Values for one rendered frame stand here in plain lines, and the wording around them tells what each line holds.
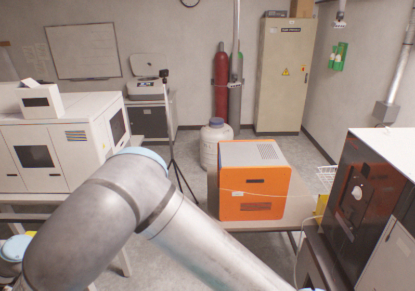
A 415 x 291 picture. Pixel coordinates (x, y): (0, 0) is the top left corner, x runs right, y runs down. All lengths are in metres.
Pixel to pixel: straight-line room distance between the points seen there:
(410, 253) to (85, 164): 1.60
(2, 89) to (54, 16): 3.04
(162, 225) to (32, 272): 0.19
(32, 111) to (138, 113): 2.49
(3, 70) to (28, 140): 3.83
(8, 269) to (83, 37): 4.07
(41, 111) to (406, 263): 1.78
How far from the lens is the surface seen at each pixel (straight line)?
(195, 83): 4.33
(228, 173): 1.40
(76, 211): 0.38
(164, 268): 2.32
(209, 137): 3.02
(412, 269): 1.07
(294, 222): 1.72
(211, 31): 4.21
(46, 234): 0.40
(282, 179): 1.49
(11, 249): 0.94
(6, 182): 2.01
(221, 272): 0.50
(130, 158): 0.44
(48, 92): 1.50
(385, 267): 1.18
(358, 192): 1.24
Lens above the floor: 1.89
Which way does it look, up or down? 28 degrees down
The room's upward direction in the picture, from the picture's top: 1 degrees counter-clockwise
